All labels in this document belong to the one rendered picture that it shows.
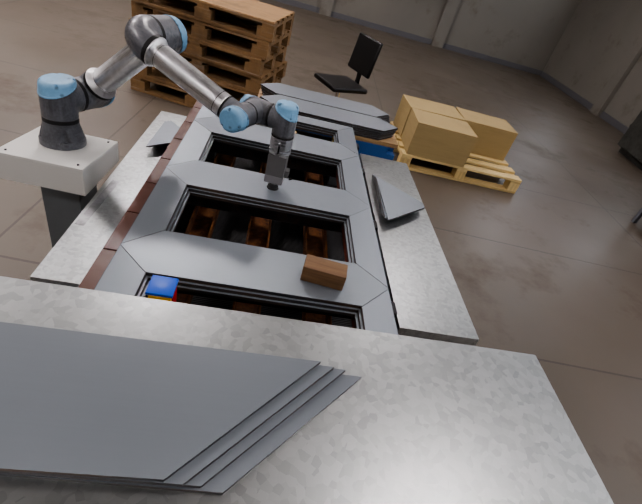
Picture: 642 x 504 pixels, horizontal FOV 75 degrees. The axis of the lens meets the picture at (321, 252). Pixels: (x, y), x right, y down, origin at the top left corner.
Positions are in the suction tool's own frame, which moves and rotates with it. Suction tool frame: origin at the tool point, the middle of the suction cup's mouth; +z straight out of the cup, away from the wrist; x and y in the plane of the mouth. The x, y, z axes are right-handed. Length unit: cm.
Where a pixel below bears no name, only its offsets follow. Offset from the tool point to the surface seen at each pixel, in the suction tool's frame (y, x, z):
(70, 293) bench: -86, 21, -21
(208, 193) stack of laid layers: -12.1, 19.6, 0.6
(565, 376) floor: 26, -177, 85
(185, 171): -4.5, 30.2, -1.0
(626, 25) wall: 861, -553, -72
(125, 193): -3, 53, 15
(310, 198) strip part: -0.8, -14.1, -0.8
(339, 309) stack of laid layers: -51, -28, 1
